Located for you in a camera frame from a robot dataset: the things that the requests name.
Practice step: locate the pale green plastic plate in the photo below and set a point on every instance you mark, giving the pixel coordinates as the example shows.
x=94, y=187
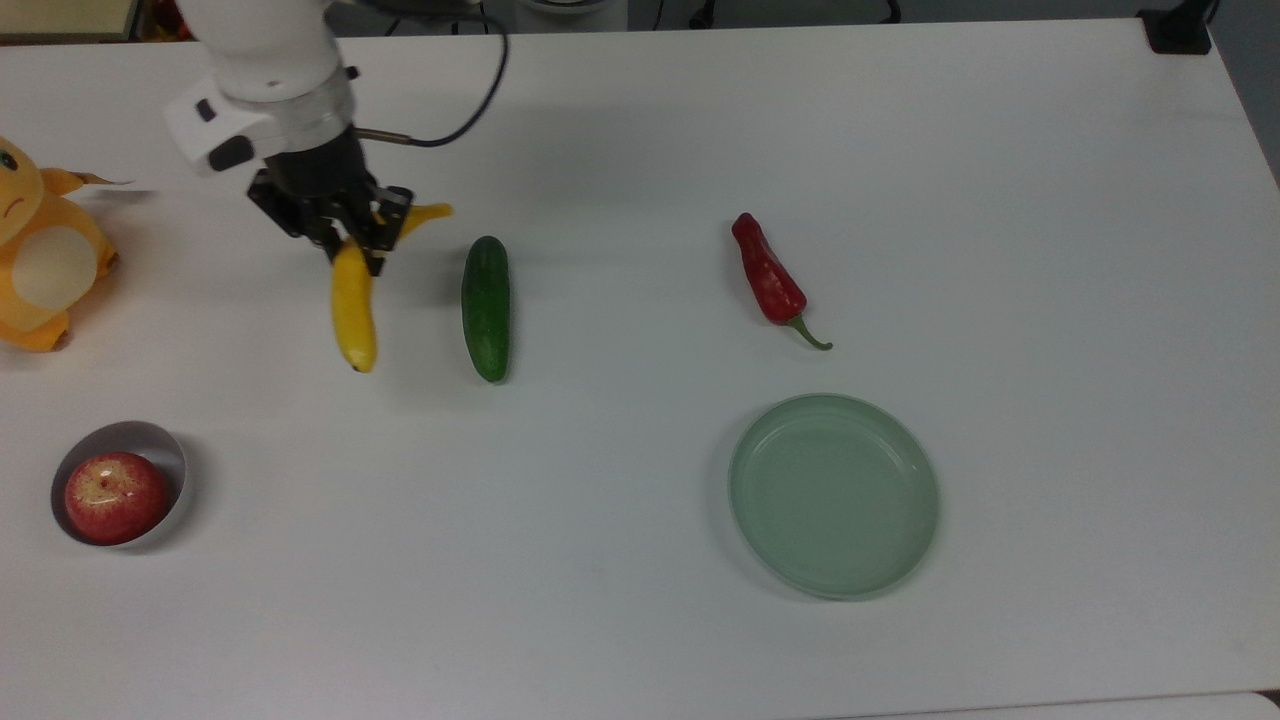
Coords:
x=835, y=495

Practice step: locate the black stand clamp base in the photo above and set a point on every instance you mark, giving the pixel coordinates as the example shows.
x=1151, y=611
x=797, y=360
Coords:
x=1178, y=32

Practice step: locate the yellow banana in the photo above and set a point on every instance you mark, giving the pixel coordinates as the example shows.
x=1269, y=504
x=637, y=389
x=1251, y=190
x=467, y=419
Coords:
x=353, y=310

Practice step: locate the tan flat board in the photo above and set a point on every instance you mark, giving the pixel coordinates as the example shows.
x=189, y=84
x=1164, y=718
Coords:
x=60, y=18

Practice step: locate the red apple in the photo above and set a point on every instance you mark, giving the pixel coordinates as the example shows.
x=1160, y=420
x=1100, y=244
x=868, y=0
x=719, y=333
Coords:
x=115, y=500

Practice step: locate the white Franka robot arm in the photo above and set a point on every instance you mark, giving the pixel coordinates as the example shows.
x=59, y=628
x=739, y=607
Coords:
x=270, y=60

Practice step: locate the small grey bowl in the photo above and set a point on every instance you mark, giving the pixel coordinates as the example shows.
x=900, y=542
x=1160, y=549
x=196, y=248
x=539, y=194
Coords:
x=150, y=440

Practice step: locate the orange plush dinosaur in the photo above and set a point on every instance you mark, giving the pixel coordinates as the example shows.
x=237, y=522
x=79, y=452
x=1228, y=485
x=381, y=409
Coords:
x=40, y=270

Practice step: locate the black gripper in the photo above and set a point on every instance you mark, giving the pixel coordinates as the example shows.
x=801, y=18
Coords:
x=325, y=185

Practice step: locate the red chili pepper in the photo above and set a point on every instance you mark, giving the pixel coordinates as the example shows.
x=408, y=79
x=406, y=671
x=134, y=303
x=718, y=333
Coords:
x=770, y=280

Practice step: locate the green cucumber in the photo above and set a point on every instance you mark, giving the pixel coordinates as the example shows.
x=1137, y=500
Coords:
x=486, y=310

